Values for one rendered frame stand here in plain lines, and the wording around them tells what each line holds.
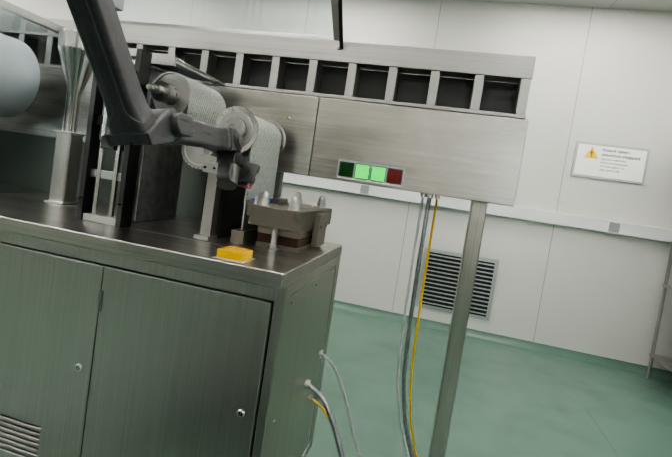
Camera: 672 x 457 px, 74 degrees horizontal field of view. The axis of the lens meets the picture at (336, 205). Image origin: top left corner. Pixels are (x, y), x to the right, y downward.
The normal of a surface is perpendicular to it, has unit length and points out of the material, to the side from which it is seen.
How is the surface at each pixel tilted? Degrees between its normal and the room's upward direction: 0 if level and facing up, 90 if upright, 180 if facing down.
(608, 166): 90
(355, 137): 90
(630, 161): 90
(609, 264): 90
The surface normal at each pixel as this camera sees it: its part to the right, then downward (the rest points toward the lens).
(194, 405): -0.22, 0.02
